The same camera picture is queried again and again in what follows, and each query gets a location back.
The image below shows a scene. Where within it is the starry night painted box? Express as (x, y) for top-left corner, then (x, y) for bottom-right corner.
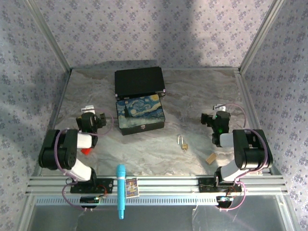
(115, 94), (166, 136)

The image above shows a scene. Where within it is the small brass padlock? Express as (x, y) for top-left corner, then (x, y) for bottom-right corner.
(177, 135), (189, 150)

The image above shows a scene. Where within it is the small black controller board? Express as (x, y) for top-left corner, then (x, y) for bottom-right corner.
(79, 196), (101, 209)
(216, 195), (234, 208)

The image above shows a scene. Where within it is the blue marker pen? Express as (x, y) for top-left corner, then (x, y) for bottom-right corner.
(116, 164), (127, 220)

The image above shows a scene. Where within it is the small wooden block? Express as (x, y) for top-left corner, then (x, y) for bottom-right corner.
(205, 153), (217, 165)

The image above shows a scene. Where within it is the small picture card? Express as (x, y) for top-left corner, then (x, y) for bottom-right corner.
(125, 178), (140, 198)

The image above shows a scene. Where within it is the grey slotted cable duct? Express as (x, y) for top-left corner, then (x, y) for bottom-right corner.
(35, 195), (221, 206)

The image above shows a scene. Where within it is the aluminium frame post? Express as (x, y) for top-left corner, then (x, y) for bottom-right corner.
(239, 0), (287, 72)
(25, 0), (72, 71)

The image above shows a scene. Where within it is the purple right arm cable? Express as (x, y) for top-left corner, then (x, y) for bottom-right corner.
(218, 103), (270, 212)

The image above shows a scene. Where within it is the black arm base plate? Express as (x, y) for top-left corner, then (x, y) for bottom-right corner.
(70, 178), (114, 194)
(198, 177), (243, 193)

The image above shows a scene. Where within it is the aluminium mounting rail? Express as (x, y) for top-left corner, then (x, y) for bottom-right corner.
(25, 175), (289, 196)

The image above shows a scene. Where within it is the black hard case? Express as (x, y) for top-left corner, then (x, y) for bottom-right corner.
(114, 66), (167, 101)

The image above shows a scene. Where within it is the aluminium frame rail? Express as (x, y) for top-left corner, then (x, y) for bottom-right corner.
(23, 68), (73, 231)
(235, 69), (295, 231)

